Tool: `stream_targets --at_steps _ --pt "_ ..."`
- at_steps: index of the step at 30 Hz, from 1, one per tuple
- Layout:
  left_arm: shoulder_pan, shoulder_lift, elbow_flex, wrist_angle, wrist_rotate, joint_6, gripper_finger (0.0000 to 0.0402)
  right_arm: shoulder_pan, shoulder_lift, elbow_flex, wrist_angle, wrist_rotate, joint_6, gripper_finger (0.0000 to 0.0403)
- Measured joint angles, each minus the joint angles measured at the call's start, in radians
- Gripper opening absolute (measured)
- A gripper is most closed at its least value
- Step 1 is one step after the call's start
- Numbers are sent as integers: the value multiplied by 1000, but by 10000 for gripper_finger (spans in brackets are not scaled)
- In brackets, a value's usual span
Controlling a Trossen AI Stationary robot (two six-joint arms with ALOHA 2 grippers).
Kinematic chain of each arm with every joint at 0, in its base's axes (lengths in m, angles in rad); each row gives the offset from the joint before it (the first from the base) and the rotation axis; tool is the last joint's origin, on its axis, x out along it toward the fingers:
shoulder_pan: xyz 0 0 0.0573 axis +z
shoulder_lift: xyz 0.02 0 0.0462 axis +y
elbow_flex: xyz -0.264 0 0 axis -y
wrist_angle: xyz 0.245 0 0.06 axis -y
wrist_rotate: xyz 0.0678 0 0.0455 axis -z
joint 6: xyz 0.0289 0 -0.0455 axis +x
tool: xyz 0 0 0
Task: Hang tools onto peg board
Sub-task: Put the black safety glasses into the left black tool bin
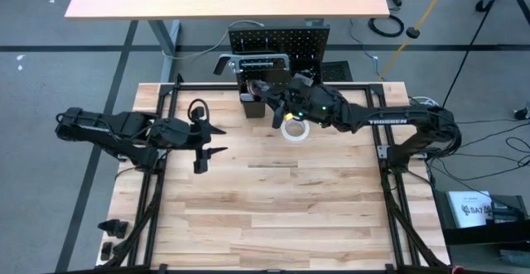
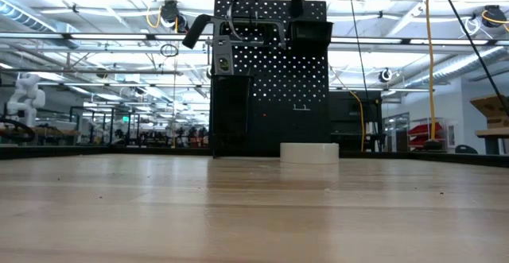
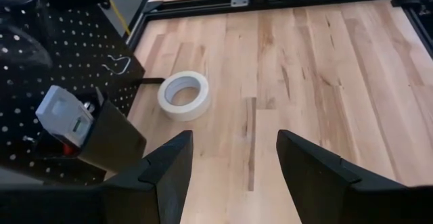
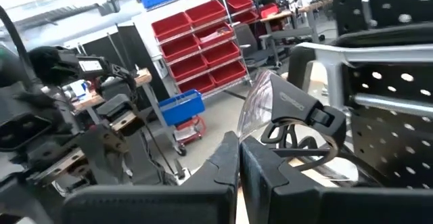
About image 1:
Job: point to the black metal pegboard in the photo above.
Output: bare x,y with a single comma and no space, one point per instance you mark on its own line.
290,38

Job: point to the black corner bracket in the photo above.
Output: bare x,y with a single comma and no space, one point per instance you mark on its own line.
114,229
107,251

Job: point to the silver double-prong pegboard hook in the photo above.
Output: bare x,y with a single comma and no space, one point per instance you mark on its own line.
243,43
267,43

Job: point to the white tape roll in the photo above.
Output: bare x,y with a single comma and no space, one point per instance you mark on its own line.
285,135

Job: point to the black aluminium table frame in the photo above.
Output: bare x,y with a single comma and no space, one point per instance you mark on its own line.
198,87

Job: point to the short black pegboard bin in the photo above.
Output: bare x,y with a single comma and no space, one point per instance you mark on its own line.
316,69

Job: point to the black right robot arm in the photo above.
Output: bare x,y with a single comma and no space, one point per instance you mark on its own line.
397,121

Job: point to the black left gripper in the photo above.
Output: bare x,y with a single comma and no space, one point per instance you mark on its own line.
178,133

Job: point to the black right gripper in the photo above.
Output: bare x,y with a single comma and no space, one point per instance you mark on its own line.
314,102

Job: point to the tall black pegboard bin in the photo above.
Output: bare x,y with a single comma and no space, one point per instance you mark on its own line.
253,110

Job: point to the white printed booklet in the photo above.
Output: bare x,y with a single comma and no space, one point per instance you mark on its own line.
468,208

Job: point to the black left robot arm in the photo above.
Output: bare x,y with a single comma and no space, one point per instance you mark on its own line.
112,131

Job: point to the black side cart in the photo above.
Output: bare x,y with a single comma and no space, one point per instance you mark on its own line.
476,236

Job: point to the black round floor base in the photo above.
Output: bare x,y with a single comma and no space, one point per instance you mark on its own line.
412,32

